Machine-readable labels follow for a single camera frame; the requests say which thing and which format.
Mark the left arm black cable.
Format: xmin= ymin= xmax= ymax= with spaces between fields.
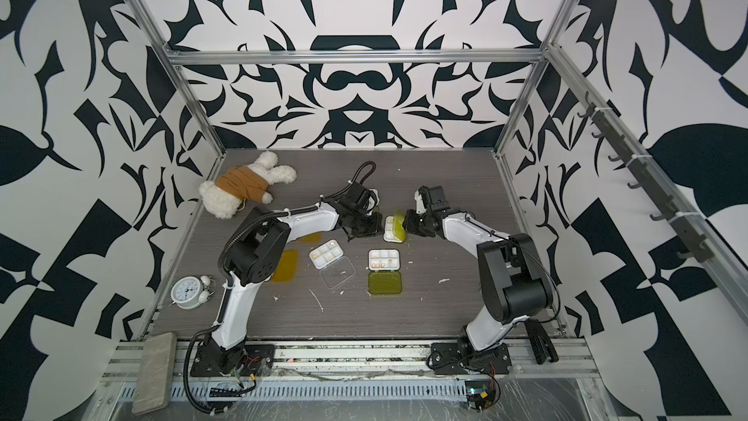
xmin=182 ymin=326 xmax=258 ymax=416

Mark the clear lid pillbox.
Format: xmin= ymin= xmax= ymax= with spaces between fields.
xmin=309 ymin=240 xmax=356 ymax=290

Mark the green pillbox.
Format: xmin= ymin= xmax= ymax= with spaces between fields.
xmin=383 ymin=210 xmax=407 ymax=244
xmin=367 ymin=249 xmax=402 ymax=295

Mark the green circuit board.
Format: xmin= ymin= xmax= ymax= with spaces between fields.
xmin=466 ymin=380 xmax=502 ymax=411

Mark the white alarm clock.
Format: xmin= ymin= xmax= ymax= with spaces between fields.
xmin=169 ymin=275 xmax=213 ymax=311

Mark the wall hook rack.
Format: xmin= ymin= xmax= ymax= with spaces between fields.
xmin=582 ymin=103 xmax=715 ymax=263

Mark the white plush bunny toy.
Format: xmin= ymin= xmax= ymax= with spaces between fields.
xmin=199 ymin=151 xmax=297 ymax=219

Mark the grey sponge block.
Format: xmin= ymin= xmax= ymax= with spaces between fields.
xmin=132 ymin=333 xmax=177 ymax=416

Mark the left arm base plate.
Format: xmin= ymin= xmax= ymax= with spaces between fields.
xmin=190 ymin=342 xmax=276 ymax=377

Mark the yellow pillbox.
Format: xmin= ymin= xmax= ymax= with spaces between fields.
xmin=271 ymin=249 xmax=299 ymax=283
xmin=298 ymin=232 xmax=323 ymax=245

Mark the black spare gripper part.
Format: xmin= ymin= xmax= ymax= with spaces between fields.
xmin=524 ymin=319 xmax=559 ymax=364

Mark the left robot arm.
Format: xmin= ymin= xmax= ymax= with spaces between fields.
xmin=210 ymin=182 xmax=384 ymax=354

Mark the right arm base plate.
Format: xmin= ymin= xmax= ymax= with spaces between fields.
xmin=426 ymin=342 xmax=512 ymax=375

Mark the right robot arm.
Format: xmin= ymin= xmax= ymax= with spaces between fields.
xmin=403 ymin=186 xmax=554 ymax=352

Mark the yellow pillbox far left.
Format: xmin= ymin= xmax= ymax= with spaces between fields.
xmin=298 ymin=232 xmax=323 ymax=245

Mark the yellow pillbox near left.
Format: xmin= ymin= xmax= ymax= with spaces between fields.
xmin=271 ymin=249 xmax=299 ymax=283

